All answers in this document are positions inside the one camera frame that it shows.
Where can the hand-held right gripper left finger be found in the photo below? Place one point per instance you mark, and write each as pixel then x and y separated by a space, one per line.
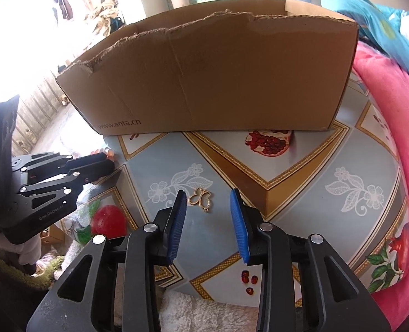
pixel 177 235

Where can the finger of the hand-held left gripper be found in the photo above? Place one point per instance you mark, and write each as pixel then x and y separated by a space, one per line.
pixel 94 174
pixel 90 162

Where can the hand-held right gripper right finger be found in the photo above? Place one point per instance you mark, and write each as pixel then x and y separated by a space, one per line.
pixel 240 235

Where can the gold butterfly charm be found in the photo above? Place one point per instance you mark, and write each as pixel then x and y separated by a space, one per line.
pixel 201 199

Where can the brown cardboard box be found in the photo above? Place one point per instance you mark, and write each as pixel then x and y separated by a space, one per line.
pixel 208 86

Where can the person's left forearm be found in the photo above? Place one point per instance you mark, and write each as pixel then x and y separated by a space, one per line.
pixel 28 252

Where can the white sneakers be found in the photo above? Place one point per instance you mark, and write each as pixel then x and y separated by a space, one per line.
pixel 26 135

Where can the beige shoes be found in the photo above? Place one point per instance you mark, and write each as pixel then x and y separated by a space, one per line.
pixel 64 101

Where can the window railing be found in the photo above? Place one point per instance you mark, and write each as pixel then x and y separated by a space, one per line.
pixel 38 110

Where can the white fleece clothing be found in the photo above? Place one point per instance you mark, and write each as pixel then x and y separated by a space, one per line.
pixel 208 314

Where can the fruit print tablecloth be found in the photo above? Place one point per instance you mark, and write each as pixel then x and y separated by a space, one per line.
pixel 329 152

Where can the wheelchair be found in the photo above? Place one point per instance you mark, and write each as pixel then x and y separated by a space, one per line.
pixel 118 22

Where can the beige clothes pile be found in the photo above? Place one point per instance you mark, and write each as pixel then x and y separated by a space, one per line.
pixel 102 13

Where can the dark hanging jacket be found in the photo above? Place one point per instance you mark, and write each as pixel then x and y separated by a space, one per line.
pixel 61 5

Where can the hot pink blanket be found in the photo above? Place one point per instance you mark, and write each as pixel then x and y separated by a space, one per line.
pixel 398 110

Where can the blue patterned quilt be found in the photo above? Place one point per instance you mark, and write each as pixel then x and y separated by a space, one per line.
pixel 370 17

